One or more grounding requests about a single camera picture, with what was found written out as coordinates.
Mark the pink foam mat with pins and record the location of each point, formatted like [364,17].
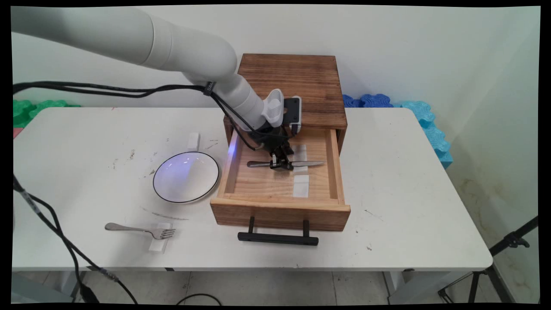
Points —
[16,132]

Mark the white plate with black rim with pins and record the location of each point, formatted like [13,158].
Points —
[186,177]

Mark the silver serrated table knife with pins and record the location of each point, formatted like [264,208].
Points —
[308,164]

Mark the black tripod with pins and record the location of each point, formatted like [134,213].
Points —
[512,241]

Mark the light wooden drawer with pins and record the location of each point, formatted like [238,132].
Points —
[258,185]

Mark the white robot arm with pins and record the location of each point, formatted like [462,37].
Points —
[172,43]

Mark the dark blue foam mat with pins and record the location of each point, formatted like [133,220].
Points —
[374,101]

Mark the dark wooden drawer cabinet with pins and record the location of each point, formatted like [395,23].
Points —
[310,77]

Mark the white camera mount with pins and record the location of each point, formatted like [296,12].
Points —
[273,107]

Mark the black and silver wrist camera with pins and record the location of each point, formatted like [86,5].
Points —
[292,112]

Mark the light blue foam mat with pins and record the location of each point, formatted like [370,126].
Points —
[434,133]

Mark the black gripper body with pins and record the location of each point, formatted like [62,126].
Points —
[271,137]

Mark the green foam mat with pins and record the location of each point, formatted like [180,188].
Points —
[26,112]

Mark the white ceramic cutlery rest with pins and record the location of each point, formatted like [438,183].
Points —
[301,186]
[193,141]
[301,153]
[157,245]

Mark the white table leg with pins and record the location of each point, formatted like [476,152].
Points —
[66,280]
[400,286]

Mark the silver metal fork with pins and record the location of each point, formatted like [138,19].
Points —
[129,228]

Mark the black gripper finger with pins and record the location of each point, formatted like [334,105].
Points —
[289,153]
[279,161]

